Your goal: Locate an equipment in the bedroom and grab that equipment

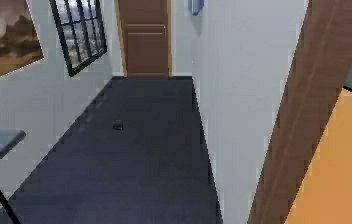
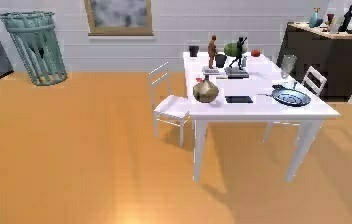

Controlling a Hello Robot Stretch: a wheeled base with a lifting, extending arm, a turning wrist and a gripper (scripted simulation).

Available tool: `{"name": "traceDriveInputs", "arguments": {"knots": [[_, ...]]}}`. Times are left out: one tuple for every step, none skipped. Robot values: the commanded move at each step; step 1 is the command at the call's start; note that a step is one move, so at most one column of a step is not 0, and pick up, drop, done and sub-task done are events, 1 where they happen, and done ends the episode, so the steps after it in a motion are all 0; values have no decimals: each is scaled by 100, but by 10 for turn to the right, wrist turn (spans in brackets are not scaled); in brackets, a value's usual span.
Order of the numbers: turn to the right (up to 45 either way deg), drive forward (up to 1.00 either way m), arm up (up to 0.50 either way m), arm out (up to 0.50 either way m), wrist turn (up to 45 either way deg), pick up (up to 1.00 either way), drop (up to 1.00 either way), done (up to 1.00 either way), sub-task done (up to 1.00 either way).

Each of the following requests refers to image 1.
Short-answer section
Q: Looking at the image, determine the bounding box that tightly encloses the brown wooden room door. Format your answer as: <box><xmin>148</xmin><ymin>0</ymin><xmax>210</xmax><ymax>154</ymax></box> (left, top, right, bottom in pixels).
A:
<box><xmin>117</xmin><ymin>0</ymin><xmax>170</xmax><ymax>78</ymax></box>

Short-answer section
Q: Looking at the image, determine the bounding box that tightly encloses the black framed grid window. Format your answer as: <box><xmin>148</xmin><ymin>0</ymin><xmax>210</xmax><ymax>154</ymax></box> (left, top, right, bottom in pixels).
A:
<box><xmin>48</xmin><ymin>0</ymin><xmax>108</xmax><ymax>78</ymax></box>

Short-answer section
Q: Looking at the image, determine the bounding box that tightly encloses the blue framed wall picture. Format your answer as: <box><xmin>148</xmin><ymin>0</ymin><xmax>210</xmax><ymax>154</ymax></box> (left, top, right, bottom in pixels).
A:
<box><xmin>189</xmin><ymin>0</ymin><xmax>206</xmax><ymax>17</ymax></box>

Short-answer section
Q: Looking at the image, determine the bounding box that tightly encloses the brown landscape wall painting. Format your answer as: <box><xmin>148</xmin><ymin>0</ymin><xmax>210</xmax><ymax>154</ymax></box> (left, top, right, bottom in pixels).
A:
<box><xmin>0</xmin><ymin>0</ymin><xmax>45</xmax><ymax>84</ymax></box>

